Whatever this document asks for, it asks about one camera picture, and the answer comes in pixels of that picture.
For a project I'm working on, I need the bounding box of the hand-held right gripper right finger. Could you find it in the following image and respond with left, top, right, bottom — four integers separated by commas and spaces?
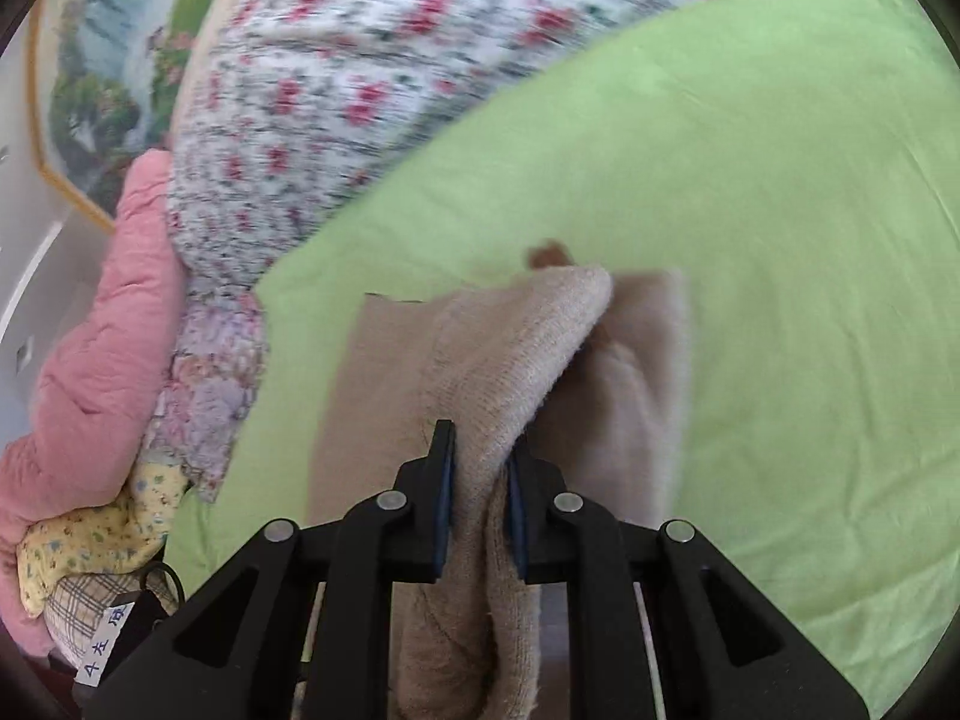
506, 444, 871, 720

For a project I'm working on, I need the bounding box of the pastel floral cloth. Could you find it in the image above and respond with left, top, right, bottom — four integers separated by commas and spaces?
146, 270, 271, 503

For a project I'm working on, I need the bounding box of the beige knitted sweater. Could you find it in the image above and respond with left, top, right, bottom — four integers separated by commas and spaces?
304, 240, 691, 720

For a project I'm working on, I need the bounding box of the green bed sheet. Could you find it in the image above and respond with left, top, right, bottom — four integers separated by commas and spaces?
161, 0, 960, 698

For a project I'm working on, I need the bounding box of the framed landscape wall painting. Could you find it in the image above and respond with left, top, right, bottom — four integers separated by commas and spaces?
26, 0, 282, 233

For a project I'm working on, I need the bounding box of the yellow floral pillow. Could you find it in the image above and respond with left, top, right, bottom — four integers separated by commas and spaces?
15, 461, 188, 620

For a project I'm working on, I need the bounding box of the black cable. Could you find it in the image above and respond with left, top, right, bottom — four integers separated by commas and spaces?
139, 561, 186, 607

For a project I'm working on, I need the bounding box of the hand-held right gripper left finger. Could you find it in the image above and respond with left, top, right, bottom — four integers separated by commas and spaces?
82, 420, 458, 720

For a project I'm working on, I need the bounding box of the white quilt with pink flowers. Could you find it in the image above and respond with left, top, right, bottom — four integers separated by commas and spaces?
165, 0, 886, 293

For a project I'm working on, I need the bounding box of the plaid cloth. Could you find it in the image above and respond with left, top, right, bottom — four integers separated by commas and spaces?
41, 570, 162, 672

